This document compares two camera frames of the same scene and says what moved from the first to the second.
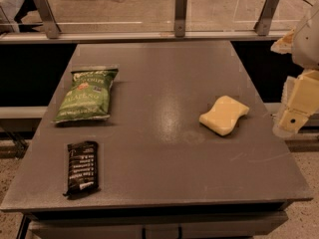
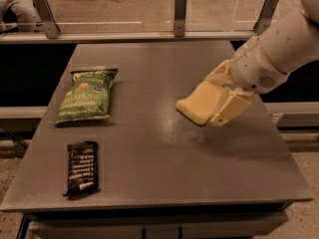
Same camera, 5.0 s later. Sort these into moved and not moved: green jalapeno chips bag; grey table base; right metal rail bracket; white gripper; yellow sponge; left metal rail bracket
Moved: yellow sponge; white gripper
Not moved: grey table base; green jalapeno chips bag; right metal rail bracket; left metal rail bracket
